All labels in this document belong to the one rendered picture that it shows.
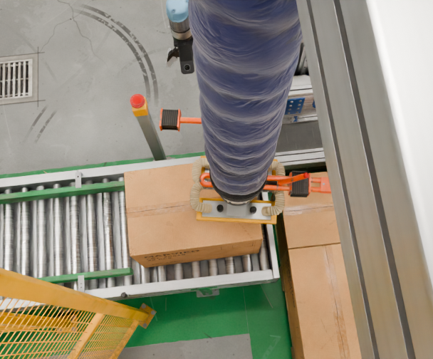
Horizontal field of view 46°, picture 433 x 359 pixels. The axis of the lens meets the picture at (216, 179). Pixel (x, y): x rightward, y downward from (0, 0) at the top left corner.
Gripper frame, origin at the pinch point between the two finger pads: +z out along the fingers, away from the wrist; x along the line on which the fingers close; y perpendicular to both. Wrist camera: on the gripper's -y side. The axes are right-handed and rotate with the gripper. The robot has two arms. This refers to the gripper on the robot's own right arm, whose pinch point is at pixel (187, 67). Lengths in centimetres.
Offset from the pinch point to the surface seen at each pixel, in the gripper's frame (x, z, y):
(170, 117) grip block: 10.2, 28.7, -6.6
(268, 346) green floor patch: -27, 152, -105
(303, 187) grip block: -41, 30, -43
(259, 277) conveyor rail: -23, 92, -70
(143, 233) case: 29, 57, -49
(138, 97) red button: 26, 48, 14
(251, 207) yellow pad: -19, 40, -46
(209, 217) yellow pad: -1, 42, -48
